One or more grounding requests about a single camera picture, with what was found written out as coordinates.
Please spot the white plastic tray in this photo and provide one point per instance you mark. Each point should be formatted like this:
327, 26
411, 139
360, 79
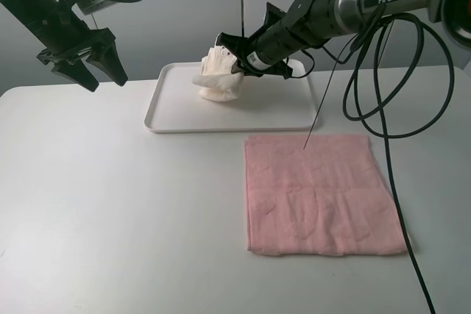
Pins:
267, 103

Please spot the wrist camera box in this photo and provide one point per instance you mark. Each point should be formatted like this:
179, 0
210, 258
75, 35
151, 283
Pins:
89, 7
272, 15

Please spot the right robot arm PiPER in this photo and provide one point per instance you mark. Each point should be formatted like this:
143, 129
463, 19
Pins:
310, 24

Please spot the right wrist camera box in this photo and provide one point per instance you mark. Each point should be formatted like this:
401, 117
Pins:
272, 15

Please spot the pink towel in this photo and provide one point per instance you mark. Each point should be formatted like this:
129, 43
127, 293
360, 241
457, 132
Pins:
325, 196

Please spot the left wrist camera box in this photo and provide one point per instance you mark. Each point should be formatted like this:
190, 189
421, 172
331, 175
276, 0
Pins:
89, 7

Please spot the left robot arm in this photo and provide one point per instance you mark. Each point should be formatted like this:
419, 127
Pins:
69, 42

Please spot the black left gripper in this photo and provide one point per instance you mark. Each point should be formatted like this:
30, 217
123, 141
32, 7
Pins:
100, 49

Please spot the cream white towel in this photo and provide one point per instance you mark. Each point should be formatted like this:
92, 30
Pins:
216, 79

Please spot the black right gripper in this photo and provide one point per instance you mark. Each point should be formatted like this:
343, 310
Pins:
247, 62

